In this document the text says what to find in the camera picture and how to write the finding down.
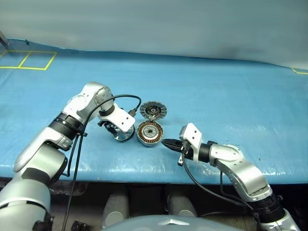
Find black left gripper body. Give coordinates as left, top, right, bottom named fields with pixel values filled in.
left=97, top=119, right=114, bottom=130

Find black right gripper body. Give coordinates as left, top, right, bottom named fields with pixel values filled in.
left=177, top=140, right=193, bottom=167

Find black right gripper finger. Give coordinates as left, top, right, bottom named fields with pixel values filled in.
left=160, top=139, right=181, bottom=146
left=164, top=143, right=182, bottom=153

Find silver motor rotor wheel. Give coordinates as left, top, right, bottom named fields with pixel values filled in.
left=112, top=126, right=136, bottom=143

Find silver motor stator housing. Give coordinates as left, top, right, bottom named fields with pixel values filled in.
left=136, top=121, right=165, bottom=148

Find grey finned rotor cover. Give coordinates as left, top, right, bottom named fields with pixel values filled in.
left=139, top=100, right=168, bottom=121

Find grey rounded shape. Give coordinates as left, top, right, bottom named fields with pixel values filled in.
left=102, top=192, right=130, bottom=229
left=167, top=192, right=198, bottom=218

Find blue plastic table cover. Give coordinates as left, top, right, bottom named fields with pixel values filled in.
left=0, top=38, right=308, bottom=185

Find grey robot torso dome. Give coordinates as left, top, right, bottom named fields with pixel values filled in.
left=102, top=213, right=259, bottom=231

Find white backdrop sheet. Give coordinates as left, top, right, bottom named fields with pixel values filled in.
left=0, top=0, right=308, bottom=71

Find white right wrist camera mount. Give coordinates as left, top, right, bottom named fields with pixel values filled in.
left=179, top=122, right=205, bottom=165

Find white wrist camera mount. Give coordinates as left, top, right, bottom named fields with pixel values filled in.
left=98, top=103, right=136, bottom=132
left=179, top=122, right=205, bottom=165

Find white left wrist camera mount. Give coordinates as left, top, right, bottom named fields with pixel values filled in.
left=98, top=103, right=136, bottom=132

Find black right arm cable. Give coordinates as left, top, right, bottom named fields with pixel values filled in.
left=181, top=141, right=262, bottom=226

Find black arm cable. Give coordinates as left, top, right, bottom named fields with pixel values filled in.
left=181, top=141, right=262, bottom=226
left=63, top=95, right=142, bottom=231

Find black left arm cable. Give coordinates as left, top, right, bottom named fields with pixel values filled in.
left=63, top=95, right=142, bottom=231

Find grey metal bracket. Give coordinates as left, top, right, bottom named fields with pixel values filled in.
left=0, top=30, right=11, bottom=47

